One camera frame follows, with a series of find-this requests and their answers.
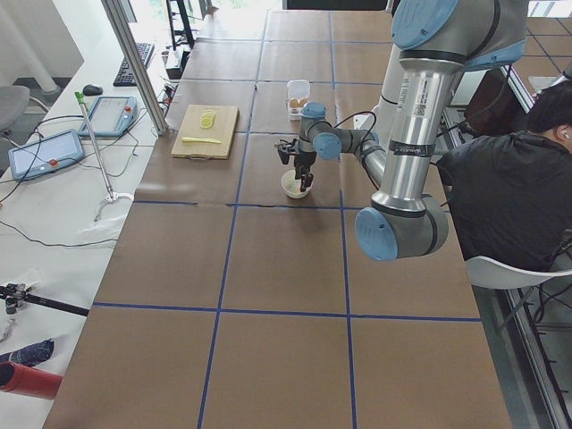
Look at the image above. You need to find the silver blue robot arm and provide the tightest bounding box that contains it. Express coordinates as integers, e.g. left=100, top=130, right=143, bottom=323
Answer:
left=279, top=1, right=528, bottom=261

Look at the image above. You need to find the white bowl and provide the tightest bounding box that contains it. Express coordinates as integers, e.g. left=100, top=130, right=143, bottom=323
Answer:
left=281, top=170, right=313, bottom=199

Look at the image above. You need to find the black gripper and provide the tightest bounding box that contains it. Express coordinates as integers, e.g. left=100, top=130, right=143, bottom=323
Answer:
left=294, top=151, right=315, bottom=192

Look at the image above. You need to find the wooden cutting board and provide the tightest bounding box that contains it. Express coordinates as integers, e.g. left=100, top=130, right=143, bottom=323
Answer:
left=172, top=105, right=239, bottom=159

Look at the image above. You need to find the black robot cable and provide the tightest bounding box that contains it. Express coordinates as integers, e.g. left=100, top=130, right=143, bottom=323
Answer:
left=332, top=111, right=385, bottom=148

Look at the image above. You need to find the white chair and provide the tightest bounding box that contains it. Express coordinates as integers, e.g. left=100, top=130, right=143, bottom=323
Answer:
left=465, top=255, right=572, bottom=332

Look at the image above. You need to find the black computer mouse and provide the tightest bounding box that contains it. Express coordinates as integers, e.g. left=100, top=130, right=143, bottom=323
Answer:
left=82, top=84, right=104, bottom=97

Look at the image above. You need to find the red cylinder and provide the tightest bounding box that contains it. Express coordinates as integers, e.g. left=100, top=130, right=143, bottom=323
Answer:
left=1, top=361, right=63, bottom=400

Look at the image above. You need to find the person in black jacket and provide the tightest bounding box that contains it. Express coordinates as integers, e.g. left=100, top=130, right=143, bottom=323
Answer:
left=437, top=81, right=571, bottom=272

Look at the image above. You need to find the blue teach pendant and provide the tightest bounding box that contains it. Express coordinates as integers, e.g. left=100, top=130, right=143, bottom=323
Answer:
left=8, top=130, right=85, bottom=181
left=87, top=96, right=138, bottom=139

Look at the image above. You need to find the aluminium frame post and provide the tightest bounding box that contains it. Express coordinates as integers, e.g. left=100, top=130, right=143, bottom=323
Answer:
left=101, top=0, right=169, bottom=136

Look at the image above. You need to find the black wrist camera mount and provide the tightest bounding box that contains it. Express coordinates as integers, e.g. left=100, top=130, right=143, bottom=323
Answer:
left=274, top=138, right=299, bottom=165

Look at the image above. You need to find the black tripod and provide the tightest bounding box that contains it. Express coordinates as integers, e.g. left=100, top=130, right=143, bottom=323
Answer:
left=0, top=283, right=89, bottom=316

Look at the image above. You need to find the clear plastic egg box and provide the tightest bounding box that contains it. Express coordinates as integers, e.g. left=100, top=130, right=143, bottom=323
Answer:
left=286, top=80, right=310, bottom=121

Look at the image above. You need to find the yellow plastic knife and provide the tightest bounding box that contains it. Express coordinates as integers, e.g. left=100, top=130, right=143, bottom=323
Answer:
left=181, top=137, right=222, bottom=144

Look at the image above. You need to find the silver reacher grabber stick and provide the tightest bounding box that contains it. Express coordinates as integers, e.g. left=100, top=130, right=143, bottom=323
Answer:
left=74, top=92, right=134, bottom=223

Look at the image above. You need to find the black keyboard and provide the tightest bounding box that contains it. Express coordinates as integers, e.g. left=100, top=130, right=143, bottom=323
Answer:
left=112, top=42, right=156, bottom=88

